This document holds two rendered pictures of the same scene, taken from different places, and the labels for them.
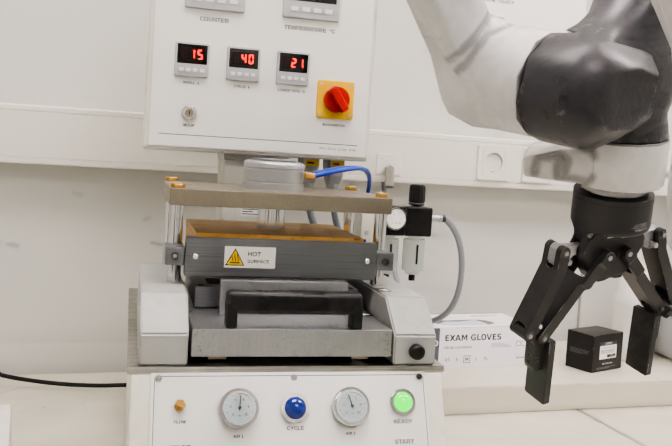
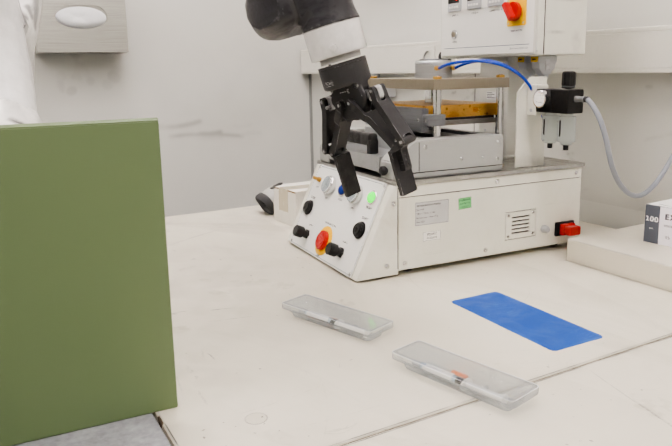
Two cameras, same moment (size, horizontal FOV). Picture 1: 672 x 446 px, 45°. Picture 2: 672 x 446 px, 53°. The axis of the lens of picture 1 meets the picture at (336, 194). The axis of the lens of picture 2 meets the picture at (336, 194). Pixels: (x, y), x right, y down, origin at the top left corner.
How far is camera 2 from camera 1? 140 cm
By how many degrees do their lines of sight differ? 78
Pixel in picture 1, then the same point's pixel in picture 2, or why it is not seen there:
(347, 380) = (362, 181)
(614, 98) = (253, 12)
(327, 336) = (360, 156)
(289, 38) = not seen: outside the picture
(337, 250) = (407, 112)
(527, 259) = not seen: outside the picture
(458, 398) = (614, 260)
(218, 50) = not seen: outside the picture
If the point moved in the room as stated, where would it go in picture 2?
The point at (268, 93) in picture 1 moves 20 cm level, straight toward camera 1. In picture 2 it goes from (485, 14) to (398, 14)
